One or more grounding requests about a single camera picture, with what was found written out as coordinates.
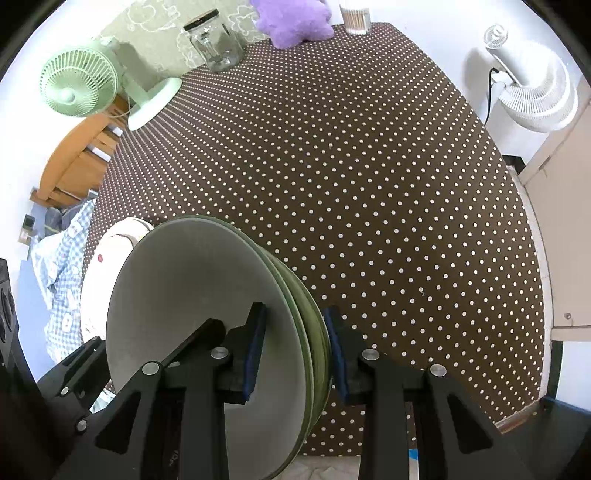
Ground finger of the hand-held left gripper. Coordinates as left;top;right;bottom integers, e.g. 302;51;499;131
36;335;116;430

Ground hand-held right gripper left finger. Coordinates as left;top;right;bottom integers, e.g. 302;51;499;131
53;301;269;480

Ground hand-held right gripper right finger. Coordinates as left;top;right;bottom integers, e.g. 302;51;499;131
322;307;527;480

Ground grey-green ceramic bowl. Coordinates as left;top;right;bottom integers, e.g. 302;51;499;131
105;215;315;480
203;217;324;462
259;251;333;435

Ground white plate red flower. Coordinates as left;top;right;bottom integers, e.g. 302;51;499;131
79;217;155;411

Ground blue checked blanket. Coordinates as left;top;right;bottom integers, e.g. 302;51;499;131
30;198;98;365

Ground brown polka dot tablecloth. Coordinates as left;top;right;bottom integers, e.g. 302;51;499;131
83;22;546;457

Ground grey blue cloth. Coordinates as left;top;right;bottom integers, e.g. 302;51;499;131
46;194;98;232

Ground wooden chair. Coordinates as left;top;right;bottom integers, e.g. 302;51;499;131
30;95;132;208

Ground beige door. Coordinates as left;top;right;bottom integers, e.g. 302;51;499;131
517;106;591;342

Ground green desk fan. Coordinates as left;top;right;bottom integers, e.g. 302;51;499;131
39;39;183;132

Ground glass jar with lid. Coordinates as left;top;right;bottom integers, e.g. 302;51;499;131
184;9;245;73

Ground purple plush toy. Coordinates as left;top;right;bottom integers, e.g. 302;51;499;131
252;0;334;49

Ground white fan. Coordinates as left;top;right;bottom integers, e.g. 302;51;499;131
482;24;579;134

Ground green patterned board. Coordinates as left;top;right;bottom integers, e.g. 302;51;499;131
99;0;278;75

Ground cotton swab container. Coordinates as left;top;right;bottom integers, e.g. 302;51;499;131
339;0;372;36

